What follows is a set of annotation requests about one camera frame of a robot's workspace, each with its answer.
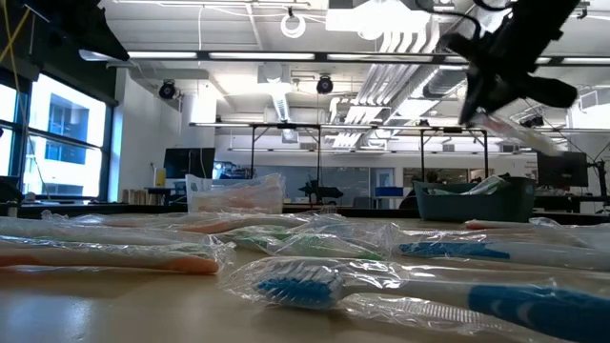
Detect black gantry frame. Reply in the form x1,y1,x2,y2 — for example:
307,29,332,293
248,122,324,192
418,127,491,185

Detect black office chair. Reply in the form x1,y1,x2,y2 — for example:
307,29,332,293
0,174,25,205

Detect white cable coil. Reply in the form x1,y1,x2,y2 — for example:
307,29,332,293
279,11,308,40

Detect black computer monitor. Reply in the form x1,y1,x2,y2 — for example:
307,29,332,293
163,147,217,181
538,151,590,189

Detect silver finned ceiling duct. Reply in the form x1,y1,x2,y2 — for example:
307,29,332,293
328,28,442,150

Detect dark teal plastic bin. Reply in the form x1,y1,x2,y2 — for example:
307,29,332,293
412,176,538,224

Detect white light strip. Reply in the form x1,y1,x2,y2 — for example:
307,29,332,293
208,51,316,61
327,52,430,62
560,56,610,66
78,47,199,62
445,55,553,66

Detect black monitor stand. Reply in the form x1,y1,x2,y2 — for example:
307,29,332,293
588,159,610,215

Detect black overhead crossbar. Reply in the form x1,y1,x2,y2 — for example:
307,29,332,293
78,47,610,68

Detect large window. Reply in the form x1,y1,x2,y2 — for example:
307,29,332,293
0,71,114,201

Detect wrapped green toothbrush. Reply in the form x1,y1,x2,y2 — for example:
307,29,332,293
0,216,215,249
216,226,344,249
237,235,382,262

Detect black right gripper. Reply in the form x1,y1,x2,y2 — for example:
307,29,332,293
444,27,580,126

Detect wooden pallets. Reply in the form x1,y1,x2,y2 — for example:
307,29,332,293
121,189,153,206

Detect clear plastic bin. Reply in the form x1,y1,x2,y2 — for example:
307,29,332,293
185,172,287,214

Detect orange toothbrush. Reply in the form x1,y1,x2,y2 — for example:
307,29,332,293
193,189,282,207
464,216,561,232
0,236,237,276
178,212,311,235
194,197,283,213
190,183,273,204
476,110,566,157

